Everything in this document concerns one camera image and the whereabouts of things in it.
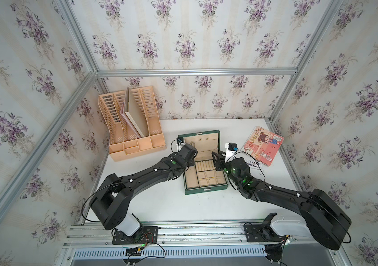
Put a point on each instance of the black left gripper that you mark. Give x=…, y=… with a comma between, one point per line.
x=193, y=163

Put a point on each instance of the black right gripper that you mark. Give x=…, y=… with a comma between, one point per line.
x=219, y=161

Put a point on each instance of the green jewelry box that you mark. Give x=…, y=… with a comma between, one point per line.
x=202, y=177

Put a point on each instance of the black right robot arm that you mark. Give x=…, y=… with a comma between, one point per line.
x=326, y=221

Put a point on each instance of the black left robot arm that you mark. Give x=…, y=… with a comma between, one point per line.
x=110, y=203

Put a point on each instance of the white pen package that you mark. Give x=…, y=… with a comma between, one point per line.
x=253, y=164

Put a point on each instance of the pink cartoon spiral notebook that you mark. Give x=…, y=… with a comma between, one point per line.
x=263, y=145

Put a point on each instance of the peach plastic file organizer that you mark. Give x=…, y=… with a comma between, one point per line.
x=124, y=143

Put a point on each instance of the beige folder in organizer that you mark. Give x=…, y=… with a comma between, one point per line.
x=133, y=115

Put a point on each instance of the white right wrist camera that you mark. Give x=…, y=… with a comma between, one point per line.
x=231, y=149

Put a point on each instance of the aluminium front rail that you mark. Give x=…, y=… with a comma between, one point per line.
x=173, y=233

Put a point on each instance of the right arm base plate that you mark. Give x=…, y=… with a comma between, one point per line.
x=261, y=234

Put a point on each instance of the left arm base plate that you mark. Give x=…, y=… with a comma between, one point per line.
x=144, y=235

